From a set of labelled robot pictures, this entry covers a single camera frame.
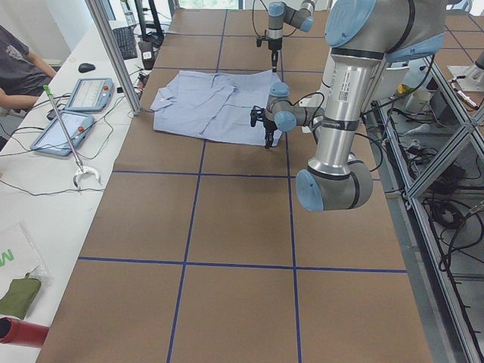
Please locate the black keyboard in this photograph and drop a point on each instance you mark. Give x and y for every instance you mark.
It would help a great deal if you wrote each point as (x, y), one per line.
(125, 40)

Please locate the light blue striped shirt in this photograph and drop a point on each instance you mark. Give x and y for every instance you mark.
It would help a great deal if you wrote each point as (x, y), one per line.
(213, 106)

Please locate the green cloth pouch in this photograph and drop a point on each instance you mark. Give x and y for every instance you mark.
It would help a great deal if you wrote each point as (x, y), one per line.
(19, 297)

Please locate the upper teach pendant tablet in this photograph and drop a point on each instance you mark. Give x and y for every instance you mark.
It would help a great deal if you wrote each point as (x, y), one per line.
(90, 95)

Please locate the lower teach pendant tablet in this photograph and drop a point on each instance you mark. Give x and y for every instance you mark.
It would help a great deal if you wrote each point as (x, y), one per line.
(54, 141)

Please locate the aluminium frame post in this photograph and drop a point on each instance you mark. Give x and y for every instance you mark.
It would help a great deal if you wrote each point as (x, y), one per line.
(103, 26)

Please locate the black computer mouse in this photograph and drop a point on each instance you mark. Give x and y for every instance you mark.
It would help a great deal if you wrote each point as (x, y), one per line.
(86, 67)

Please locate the red cylinder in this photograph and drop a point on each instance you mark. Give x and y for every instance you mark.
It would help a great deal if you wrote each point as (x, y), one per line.
(22, 333)

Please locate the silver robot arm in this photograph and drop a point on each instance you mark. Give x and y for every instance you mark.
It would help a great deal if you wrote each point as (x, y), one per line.
(279, 13)
(361, 34)

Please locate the reacher grabber stick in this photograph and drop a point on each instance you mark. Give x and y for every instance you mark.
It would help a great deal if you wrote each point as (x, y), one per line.
(82, 170)

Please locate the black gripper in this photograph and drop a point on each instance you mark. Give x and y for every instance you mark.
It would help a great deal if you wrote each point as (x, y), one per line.
(273, 44)
(269, 126)

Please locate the teach pendant tablet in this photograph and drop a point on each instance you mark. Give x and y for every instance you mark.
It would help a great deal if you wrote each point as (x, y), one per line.
(90, 95)
(54, 141)

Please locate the seated person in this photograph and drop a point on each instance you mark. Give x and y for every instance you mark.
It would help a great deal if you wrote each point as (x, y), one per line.
(23, 74)

